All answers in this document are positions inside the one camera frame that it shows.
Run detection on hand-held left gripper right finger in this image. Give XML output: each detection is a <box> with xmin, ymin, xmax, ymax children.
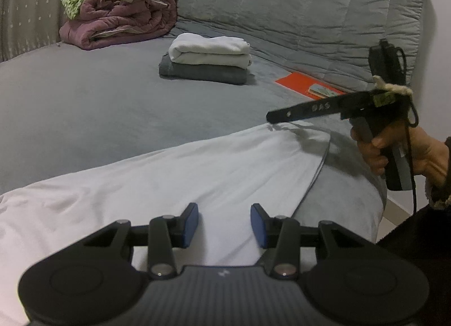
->
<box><xmin>249</xmin><ymin>202</ymin><xmax>368</xmax><ymax>279</ymax></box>

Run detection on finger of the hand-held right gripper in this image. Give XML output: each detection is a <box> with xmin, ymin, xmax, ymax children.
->
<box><xmin>267</xmin><ymin>92</ymin><xmax>342</xmax><ymax>125</ymax></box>

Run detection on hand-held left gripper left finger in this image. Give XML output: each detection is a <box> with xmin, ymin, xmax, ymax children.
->
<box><xmin>83</xmin><ymin>202</ymin><xmax>200</xmax><ymax>279</ymax></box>

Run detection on white garment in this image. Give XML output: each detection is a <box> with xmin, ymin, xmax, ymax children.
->
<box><xmin>0</xmin><ymin>123</ymin><xmax>332</xmax><ymax>326</ymax></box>
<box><xmin>168</xmin><ymin>33</ymin><xmax>249</xmax><ymax>56</ymax></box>
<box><xmin>172</xmin><ymin>51</ymin><xmax>252</xmax><ymax>68</ymax></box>

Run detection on person's right forearm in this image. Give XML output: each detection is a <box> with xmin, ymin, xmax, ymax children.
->
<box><xmin>425</xmin><ymin>136</ymin><xmax>451</xmax><ymax>212</ymax></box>

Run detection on person's right hand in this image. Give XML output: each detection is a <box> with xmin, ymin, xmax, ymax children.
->
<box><xmin>350</xmin><ymin>124</ymin><xmax>451</xmax><ymax>186</ymax></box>

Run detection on small printed card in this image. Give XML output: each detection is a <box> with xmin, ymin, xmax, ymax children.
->
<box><xmin>307</xmin><ymin>84</ymin><xmax>341</xmax><ymax>98</ymax></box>

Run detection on orange folder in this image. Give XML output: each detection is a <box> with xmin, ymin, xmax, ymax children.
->
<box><xmin>275</xmin><ymin>72</ymin><xmax>348</xmax><ymax>100</ymax></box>

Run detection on grey quilted cover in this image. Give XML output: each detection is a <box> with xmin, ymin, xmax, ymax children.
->
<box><xmin>173</xmin><ymin>0</ymin><xmax>429</xmax><ymax>98</ymax></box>

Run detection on folded white garment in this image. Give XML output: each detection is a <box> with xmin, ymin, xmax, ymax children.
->
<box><xmin>172</xmin><ymin>51</ymin><xmax>252</xmax><ymax>68</ymax></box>
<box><xmin>168</xmin><ymin>33</ymin><xmax>249</xmax><ymax>56</ymax></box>

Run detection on folded grey garment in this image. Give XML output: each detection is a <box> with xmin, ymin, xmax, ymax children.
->
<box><xmin>158</xmin><ymin>53</ymin><xmax>249</xmax><ymax>85</ymax></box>

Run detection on grey bed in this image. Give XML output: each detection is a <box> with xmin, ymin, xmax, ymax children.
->
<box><xmin>0</xmin><ymin>17</ymin><xmax>387</xmax><ymax>246</ymax></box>

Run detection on person's dark clothing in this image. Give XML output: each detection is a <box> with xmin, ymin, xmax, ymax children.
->
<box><xmin>374</xmin><ymin>202</ymin><xmax>451</xmax><ymax>279</ymax></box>

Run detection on mauve folded blanket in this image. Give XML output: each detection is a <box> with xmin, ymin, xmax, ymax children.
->
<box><xmin>59</xmin><ymin>0</ymin><xmax>177</xmax><ymax>51</ymax></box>

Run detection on grey dotted curtain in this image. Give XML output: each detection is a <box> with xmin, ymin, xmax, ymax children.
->
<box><xmin>0</xmin><ymin>0</ymin><xmax>85</xmax><ymax>63</ymax></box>

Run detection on cream cord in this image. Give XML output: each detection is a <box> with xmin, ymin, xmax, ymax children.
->
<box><xmin>373</xmin><ymin>75</ymin><xmax>414</xmax><ymax>97</ymax></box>

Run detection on black cable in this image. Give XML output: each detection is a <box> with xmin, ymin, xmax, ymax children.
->
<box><xmin>396</xmin><ymin>46</ymin><xmax>421</xmax><ymax>216</ymax></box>

